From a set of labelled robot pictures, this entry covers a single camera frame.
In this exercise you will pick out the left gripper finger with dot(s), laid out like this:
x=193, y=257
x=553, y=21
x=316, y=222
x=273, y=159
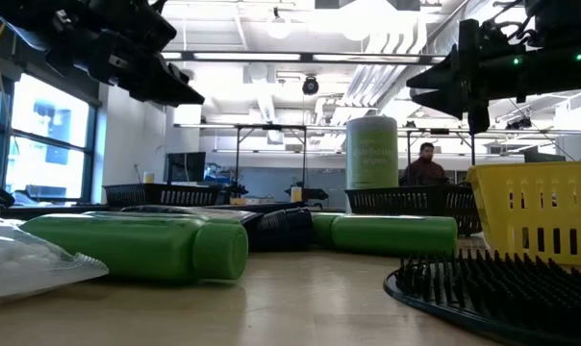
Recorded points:
x=170, y=98
x=165, y=77

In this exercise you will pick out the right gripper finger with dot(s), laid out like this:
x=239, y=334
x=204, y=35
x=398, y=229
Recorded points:
x=444, y=74
x=444, y=102

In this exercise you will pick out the bagged black round pad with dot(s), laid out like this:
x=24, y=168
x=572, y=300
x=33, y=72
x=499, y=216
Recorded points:
x=134, y=209

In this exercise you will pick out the green travel bottle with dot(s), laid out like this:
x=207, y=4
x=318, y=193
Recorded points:
x=391, y=235
x=127, y=250
x=321, y=228
x=165, y=217

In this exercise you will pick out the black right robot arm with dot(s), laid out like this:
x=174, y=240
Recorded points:
x=560, y=67

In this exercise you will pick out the black background robot arm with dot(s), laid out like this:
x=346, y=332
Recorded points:
x=235, y=190
x=314, y=193

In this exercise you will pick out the black background monitor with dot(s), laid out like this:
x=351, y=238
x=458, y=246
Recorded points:
x=184, y=167

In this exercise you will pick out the person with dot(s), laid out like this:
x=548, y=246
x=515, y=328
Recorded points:
x=422, y=170

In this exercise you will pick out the yellow cup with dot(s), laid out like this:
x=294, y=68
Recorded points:
x=149, y=178
x=296, y=194

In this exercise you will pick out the large window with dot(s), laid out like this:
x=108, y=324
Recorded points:
x=50, y=134

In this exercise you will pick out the green disinfecting wipes canister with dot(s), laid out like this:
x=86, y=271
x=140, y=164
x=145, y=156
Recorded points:
x=372, y=154

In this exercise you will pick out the black plastic basket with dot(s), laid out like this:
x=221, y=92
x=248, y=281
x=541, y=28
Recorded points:
x=415, y=202
x=160, y=194

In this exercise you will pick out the yellow plastic basket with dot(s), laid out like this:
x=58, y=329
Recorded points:
x=531, y=175

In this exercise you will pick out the round ceiling lamp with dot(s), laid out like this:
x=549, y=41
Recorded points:
x=277, y=34

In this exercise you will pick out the long ceiling light bar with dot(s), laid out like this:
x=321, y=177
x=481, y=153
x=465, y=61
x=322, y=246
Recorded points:
x=307, y=57

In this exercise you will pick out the black oval bristle brush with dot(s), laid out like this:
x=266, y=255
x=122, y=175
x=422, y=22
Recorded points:
x=502, y=298

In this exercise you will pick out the cotton swab bag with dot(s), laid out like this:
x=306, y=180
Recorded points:
x=26, y=264

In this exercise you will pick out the black background rig frame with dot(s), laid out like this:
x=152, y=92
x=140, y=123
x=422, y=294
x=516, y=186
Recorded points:
x=439, y=130
x=271, y=127

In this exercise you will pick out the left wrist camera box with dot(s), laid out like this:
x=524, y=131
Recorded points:
x=136, y=24

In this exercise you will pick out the black ceiling camera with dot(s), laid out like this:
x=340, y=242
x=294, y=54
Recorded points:
x=310, y=85
x=519, y=124

